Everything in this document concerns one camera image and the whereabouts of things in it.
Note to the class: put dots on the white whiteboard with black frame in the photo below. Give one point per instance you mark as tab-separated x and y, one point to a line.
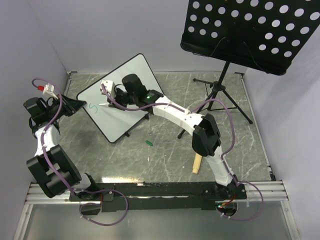
112	122

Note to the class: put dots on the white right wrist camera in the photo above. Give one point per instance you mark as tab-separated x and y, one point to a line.
109	87

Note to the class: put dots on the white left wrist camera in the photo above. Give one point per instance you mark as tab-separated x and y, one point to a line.
47	90

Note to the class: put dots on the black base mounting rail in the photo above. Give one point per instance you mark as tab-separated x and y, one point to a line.
161	195

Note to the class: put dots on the green marker cap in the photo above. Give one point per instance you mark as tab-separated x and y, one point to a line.
149	143

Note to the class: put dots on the beige microphone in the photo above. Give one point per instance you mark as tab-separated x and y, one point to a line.
196	163

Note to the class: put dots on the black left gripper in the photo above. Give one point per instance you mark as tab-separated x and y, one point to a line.
71	106

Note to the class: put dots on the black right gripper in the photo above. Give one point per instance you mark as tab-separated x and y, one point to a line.
117	92

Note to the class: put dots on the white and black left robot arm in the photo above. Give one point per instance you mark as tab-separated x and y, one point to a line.
51	167

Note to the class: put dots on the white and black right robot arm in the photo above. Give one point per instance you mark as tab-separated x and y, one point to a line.
206	137

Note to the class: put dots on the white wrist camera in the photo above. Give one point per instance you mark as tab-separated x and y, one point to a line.
109	87
47	90

